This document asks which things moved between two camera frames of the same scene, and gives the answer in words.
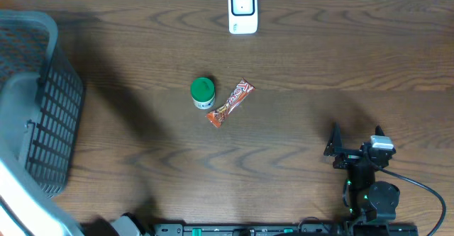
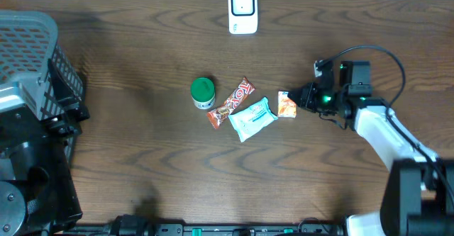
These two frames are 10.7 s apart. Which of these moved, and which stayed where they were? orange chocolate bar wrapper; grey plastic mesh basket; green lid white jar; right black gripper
Moved: right black gripper
Stayed: orange chocolate bar wrapper; grey plastic mesh basket; green lid white jar
